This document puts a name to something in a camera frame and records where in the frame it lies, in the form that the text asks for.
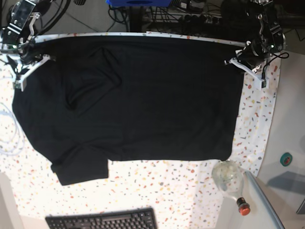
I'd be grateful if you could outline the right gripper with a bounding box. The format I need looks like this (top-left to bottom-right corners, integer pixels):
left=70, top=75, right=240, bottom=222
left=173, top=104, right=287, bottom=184
left=6, top=47, right=56, bottom=80

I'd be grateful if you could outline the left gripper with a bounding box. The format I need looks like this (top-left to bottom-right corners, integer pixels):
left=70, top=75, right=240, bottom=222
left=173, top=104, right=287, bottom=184
left=224, top=45, right=271, bottom=79

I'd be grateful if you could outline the green tape roll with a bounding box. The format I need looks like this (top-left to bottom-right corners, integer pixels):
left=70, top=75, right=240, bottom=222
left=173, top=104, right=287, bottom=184
left=280, top=152, right=293, bottom=167

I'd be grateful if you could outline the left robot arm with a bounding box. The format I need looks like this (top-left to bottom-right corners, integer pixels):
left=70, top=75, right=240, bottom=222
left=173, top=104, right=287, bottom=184
left=221, top=0, right=285, bottom=82

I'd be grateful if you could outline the blue box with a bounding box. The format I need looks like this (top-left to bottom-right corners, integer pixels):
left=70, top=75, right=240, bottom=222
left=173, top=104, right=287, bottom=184
left=106, top=0, right=172, bottom=7

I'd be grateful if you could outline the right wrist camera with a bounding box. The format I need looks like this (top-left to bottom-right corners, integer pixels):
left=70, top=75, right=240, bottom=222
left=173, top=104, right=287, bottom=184
left=13, top=79, right=27, bottom=92

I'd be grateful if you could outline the silver metal bar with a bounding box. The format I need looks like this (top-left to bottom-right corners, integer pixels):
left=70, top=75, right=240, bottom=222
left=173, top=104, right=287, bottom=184
left=244, top=171, right=284, bottom=229

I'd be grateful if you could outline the black t-shirt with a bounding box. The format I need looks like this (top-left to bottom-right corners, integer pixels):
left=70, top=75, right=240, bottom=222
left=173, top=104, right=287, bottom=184
left=12, top=36, right=244, bottom=185

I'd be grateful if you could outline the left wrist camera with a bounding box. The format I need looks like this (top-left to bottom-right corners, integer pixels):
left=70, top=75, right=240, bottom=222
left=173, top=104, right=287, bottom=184
left=253, top=77, right=269, bottom=90

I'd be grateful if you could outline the clear bottle with orange cap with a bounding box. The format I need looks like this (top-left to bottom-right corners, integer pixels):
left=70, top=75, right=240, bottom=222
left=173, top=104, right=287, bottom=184
left=212, top=160, right=251, bottom=216

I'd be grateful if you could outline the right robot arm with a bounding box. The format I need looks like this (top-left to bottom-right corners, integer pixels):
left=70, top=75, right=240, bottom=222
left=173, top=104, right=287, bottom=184
left=0, top=0, right=59, bottom=84

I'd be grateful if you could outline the white coiled cable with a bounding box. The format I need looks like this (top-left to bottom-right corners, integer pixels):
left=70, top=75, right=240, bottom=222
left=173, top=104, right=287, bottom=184
left=0, top=101, right=26, bottom=156

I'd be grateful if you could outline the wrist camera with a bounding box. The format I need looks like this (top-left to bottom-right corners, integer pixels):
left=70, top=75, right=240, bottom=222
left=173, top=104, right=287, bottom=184
left=253, top=77, right=269, bottom=90
left=13, top=79, right=27, bottom=92

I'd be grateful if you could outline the black computer keyboard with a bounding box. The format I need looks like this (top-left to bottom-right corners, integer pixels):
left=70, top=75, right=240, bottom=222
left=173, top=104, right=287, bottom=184
left=45, top=208, right=158, bottom=229

